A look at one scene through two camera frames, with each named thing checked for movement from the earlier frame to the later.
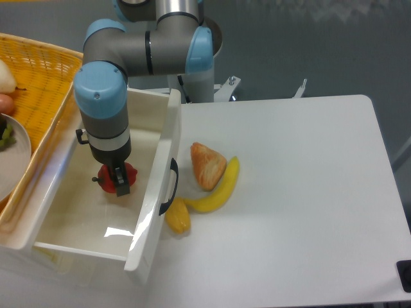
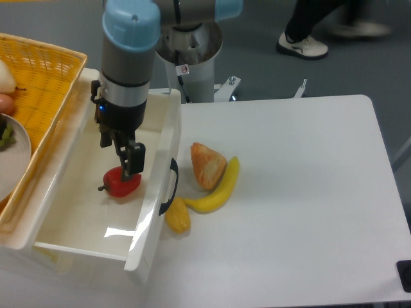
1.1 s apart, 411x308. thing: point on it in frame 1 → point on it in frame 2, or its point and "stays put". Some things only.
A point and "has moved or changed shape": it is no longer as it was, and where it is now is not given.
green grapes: [8, 139] stays put
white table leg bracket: [300, 91] stays put
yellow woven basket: [44, 76] stays put
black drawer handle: [165, 205] stays put
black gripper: [115, 158] → [121, 122]
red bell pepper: [106, 181] has moved or changed shape
